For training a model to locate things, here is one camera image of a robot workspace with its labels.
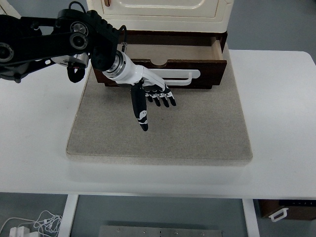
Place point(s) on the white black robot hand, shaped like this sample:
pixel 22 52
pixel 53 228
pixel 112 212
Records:
pixel 145 84

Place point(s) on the dark wooden drawer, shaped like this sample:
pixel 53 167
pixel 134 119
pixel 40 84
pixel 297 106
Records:
pixel 211 65

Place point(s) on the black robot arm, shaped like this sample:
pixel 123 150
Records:
pixel 74 39

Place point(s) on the cream white cabinet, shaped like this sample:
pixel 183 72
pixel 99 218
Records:
pixel 205 16

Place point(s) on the dark wooden cabinet base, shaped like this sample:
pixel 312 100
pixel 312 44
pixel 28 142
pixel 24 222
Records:
pixel 170 41

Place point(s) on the beige felt mat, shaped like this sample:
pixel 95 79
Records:
pixel 206 127

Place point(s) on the white left table leg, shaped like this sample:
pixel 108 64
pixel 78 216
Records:
pixel 68 216

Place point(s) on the white table leg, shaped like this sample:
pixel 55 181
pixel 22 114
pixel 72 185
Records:
pixel 68 216
pixel 250 218

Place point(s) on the white right table leg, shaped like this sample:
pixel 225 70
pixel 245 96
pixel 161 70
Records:
pixel 250 218

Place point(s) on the brown wooden box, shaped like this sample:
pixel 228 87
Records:
pixel 294 209

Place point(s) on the white power adapter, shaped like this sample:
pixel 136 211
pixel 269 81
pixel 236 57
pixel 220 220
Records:
pixel 19 232

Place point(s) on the white drawer handle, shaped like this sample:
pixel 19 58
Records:
pixel 177 77

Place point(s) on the white handle on box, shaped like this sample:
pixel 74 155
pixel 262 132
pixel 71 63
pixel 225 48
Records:
pixel 278 215

